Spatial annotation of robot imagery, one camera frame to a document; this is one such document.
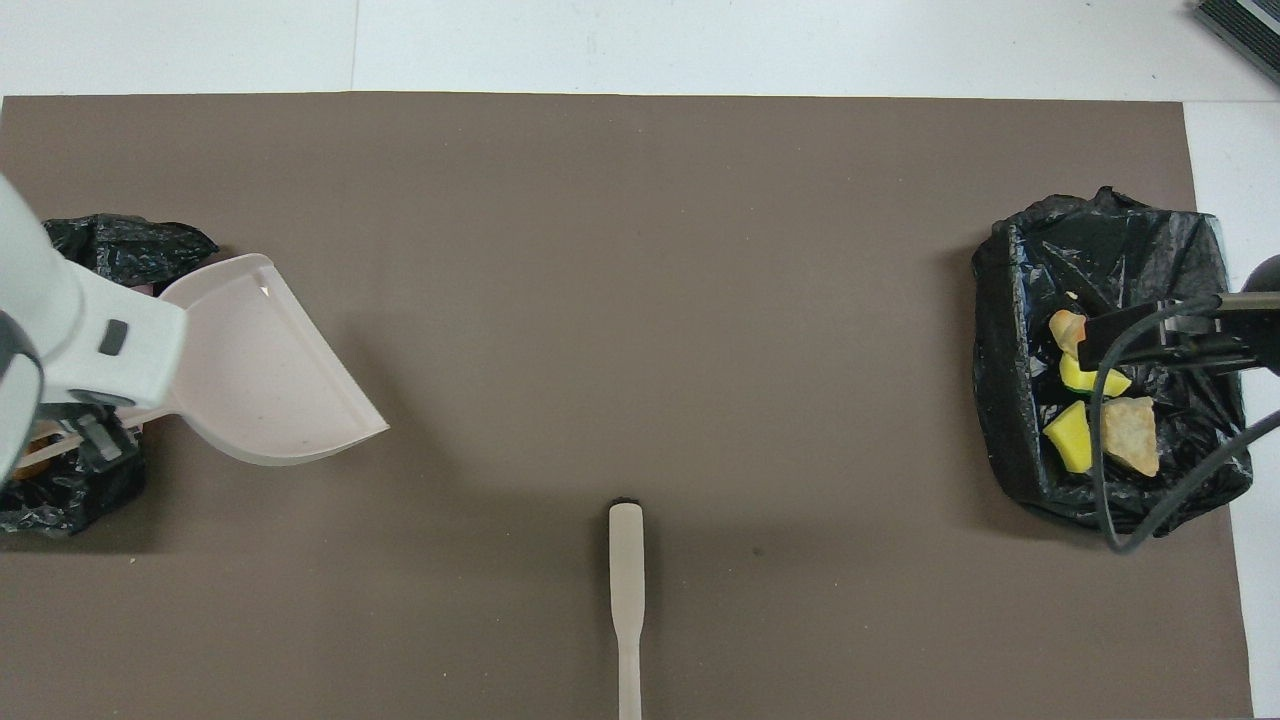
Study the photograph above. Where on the dark ribbed device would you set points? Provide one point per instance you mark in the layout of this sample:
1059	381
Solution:
1245	18

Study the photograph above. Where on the pale rounded foam chunk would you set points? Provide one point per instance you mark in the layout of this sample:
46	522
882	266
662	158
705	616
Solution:
1066	328

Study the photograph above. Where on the yellow wedge sponge piece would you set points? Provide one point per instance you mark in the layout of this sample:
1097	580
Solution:
1070	440

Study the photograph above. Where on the brown table mat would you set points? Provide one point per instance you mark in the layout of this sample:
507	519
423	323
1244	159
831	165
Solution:
600	300

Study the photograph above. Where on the black bag lined pink bin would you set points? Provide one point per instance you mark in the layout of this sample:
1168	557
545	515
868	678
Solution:
130	245

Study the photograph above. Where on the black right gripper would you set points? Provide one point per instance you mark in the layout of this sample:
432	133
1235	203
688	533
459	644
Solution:
1262	300

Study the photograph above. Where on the beige plastic dustpan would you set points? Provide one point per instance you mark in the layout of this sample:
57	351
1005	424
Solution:
260	370

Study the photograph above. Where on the yellow curved sponge piece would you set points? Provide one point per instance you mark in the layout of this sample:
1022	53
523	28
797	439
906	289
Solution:
1080	378

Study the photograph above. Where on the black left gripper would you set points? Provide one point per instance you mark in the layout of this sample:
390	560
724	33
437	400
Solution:
95	402

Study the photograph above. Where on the pale angular foam chunk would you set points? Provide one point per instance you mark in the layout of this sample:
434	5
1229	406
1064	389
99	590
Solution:
1132	435

